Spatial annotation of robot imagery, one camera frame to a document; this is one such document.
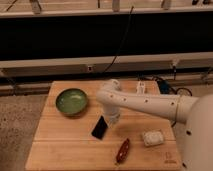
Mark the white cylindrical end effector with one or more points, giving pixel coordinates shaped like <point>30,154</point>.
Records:
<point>111,114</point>

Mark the black eraser block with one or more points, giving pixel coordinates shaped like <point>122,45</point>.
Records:
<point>100,128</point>

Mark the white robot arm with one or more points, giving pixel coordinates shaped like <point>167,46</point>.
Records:
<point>195,112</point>

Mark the white tube with cap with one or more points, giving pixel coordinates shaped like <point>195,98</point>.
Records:
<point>140,88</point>

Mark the green ceramic bowl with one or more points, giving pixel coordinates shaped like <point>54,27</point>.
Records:
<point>71,102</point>

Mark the white sponge block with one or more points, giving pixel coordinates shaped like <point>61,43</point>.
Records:
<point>153,138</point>

